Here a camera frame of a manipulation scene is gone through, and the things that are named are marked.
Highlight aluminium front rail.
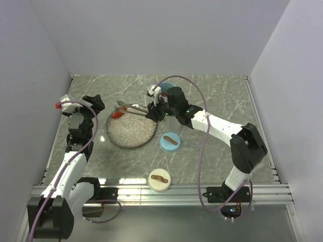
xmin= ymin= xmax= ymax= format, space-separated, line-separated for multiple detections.
xmin=101 ymin=184 xmax=294 ymax=206

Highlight red sausage toy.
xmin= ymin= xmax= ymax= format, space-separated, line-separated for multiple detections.
xmin=111 ymin=111 xmax=124 ymax=119

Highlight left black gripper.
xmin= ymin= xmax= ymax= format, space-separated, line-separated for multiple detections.
xmin=63 ymin=94 xmax=104 ymax=139

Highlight blue cylindrical container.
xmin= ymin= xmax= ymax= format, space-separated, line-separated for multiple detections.
xmin=159 ymin=82 xmax=175 ymax=94

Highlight aluminium rail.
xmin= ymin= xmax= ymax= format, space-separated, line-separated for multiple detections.
xmin=101 ymin=184 xmax=294 ymax=206
xmin=242 ymin=76 xmax=281 ymax=184

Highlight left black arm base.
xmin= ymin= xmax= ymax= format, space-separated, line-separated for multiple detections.
xmin=82 ymin=187 xmax=119 ymax=218

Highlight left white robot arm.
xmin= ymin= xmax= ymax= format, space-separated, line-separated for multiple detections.
xmin=27 ymin=94 xmax=105 ymax=241

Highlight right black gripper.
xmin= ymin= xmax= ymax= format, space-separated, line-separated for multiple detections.
xmin=145 ymin=95 xmax=179 ymax=123

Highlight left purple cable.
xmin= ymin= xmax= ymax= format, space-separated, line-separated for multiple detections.
xmin=29 ymin=101 xmax=122 ymax=242

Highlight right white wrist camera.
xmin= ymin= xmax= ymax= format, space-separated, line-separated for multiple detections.
xmin=147 ymin=85 xmax=162 ymax=106

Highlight aluminium right side rail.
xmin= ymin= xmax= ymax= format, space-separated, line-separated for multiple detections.
xmin=242 ymin=76 xmax=281 ymax=184

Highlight speckled grey plate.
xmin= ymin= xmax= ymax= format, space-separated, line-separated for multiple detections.
xmin=106 ymin=104 xmax=157 ymax=148

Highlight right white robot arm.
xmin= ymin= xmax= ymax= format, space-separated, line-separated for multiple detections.
xmin=146 ymin=85 xmax=267 ymax=202

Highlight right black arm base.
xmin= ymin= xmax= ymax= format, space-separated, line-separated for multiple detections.
xmin=203 ymin=186 xmax=253 ymax=222

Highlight blue lid brown handle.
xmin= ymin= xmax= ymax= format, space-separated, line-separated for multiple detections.
xmin=159 ymin=132 xmax=181 ymax=152

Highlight metal serving tongs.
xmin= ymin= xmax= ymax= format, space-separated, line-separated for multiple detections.
xmin=115 ymin=101 xmax=148 ymax=116

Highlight white lid brown handle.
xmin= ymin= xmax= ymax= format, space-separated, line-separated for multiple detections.
xmin=148 ymin=168 xmax=172 ymax=193

